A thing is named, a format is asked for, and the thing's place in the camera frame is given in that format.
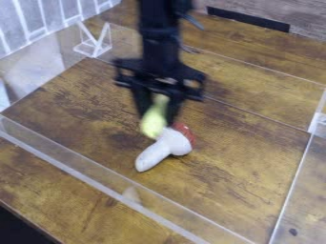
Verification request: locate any clear acrylic right wall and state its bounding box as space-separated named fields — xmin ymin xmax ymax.
xmin=269 ymin=90 xmax=326 ymax=244

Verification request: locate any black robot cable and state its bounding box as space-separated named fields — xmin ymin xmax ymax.
xmin=177 ymin=10 xmax=206 ymax=31

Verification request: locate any clear acrylic front wall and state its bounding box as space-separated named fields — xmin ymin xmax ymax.
xmin=0 ymin=114 xmax=255 ymax=244

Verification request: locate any green handled metal spoon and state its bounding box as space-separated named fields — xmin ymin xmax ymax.
xmin=141 ymin=94 xmax=170 ymax=139

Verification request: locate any clear acrylic wall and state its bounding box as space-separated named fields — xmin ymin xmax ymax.
xmin=0 ymin=114 xmax=255 ymax=244
xmin=0 ymin=26 xmax=84 ymax=112
xmin=269 ymin=90 xmax=326 ymax=244

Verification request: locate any black strip on table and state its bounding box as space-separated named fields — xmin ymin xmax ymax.
xmin=206 ymin=6 xmax=290 ymax=32

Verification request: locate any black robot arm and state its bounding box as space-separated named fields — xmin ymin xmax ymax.
xmin=114 ymin=0 xmax=206 ymax=125

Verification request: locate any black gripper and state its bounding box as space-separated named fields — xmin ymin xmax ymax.
xmin=114 ymin=41 xmax=206 ymax=126

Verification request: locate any white red toy mushroom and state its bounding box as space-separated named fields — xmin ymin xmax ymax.
xmin=135 ymin=123 xmax=195 ymax=173

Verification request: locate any clear acrylic triangle bracket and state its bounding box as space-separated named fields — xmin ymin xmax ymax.
xmin=74 ymin=22 xmax=113 ymax=58

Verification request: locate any clear acrylic left wall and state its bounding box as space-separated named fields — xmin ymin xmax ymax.
xmin=0 ymin=26 xmax=84 ymax=112

